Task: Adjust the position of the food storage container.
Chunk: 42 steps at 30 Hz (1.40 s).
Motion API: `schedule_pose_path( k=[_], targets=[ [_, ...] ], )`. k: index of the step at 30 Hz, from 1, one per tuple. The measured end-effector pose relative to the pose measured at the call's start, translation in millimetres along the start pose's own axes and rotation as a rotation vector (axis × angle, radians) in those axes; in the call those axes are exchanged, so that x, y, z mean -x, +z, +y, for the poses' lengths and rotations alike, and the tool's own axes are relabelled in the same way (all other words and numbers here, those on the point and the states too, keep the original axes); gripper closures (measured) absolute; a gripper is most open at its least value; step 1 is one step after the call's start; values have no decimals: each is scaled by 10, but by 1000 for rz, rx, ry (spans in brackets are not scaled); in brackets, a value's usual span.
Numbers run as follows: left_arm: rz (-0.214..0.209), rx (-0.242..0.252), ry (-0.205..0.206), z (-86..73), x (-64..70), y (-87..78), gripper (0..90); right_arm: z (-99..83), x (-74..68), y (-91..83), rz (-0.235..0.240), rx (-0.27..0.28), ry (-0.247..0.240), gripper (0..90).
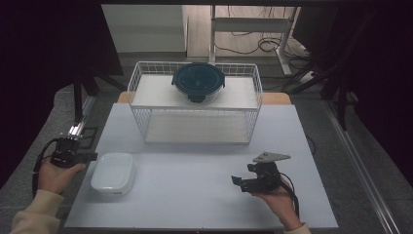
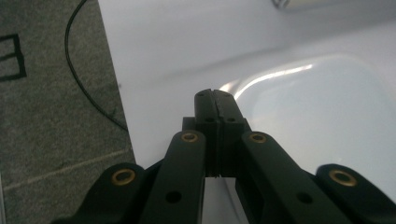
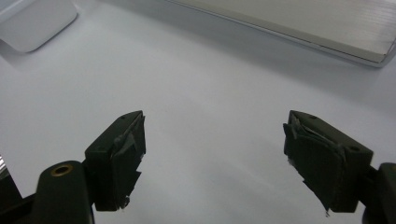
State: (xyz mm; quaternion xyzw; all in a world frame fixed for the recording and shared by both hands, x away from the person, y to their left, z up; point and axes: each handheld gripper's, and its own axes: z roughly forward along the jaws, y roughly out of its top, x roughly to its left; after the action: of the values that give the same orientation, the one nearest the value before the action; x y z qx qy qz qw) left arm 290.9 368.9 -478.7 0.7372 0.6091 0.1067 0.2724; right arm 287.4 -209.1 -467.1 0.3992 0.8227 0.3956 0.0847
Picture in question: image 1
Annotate white power strip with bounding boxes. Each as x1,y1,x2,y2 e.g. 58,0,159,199
297,69,319,86

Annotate black metal stand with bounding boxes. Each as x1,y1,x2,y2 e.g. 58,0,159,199
72,68,127,127
282,13,378,132

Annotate hand-held gripper cable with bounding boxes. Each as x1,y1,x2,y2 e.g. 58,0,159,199
278,171,301,219
31,138,61,198

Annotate black floor cables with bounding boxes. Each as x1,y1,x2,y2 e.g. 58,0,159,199
213,5,311,63

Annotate white rectangular container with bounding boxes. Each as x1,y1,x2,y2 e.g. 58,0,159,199
90,151,136,196

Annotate white cabinet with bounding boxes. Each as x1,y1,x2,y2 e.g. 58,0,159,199
100,3,190,55

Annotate thin black cable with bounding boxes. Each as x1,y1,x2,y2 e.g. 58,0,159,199
305,134,318,157

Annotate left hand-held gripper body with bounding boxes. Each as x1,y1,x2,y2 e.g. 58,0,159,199
50,136,83,170

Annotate white desk frame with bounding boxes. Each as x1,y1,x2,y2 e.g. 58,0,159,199
208,4,302,78

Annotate right hand-held gripper cable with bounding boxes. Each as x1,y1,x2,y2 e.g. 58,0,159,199
278,171,301,219

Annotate person's left hand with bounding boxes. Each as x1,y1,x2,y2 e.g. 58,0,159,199
37,158,87,195

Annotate black floor bracket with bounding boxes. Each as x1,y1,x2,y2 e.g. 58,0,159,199
77,126,99,150

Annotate left hand-held gripper cable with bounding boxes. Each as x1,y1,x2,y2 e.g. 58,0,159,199
31,138,61,198

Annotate person's right hand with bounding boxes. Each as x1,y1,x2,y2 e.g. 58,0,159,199
252,186,305,232

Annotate white wire shelf rack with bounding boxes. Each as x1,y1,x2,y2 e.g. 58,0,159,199
127,60,264,146

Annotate round container with blue lid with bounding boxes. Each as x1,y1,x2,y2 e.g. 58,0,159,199
170,61,226,106

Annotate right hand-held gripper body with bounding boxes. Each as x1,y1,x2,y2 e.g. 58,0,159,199
241,151,292,195

